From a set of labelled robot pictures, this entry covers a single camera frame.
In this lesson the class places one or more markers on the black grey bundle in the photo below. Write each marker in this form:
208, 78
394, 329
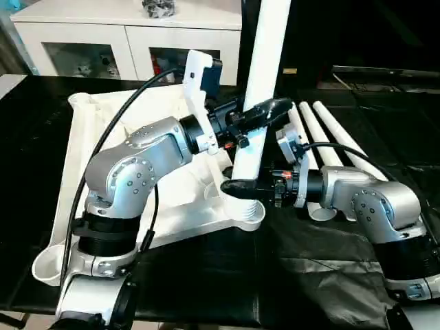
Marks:
158, 8

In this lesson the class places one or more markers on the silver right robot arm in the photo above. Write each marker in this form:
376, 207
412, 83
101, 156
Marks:
378, 206

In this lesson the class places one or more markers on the dark blue black cabinet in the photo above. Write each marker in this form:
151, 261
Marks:
309, 34

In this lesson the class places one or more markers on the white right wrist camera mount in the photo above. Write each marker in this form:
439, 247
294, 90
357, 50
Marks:
288, 144

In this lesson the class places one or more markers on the white plastic table top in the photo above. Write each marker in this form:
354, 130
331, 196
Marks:
185, 206

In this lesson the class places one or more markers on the small yellow label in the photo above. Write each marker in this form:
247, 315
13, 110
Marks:
289, 70

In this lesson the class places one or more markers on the red white package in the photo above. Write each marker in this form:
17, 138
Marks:
159, 65

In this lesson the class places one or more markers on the white glass-door cabinet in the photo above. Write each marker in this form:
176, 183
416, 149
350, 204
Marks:
103, 34

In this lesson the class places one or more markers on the white plastic table leg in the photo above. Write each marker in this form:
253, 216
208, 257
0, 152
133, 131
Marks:
299, 123
340, 134
264, 68
316, 134

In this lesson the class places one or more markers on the black television screen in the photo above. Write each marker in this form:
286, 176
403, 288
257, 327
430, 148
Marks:
378, 34

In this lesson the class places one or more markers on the black work mat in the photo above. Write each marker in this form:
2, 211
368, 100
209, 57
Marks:
206, 275

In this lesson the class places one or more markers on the white board strip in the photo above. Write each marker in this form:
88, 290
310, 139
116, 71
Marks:
10, 86

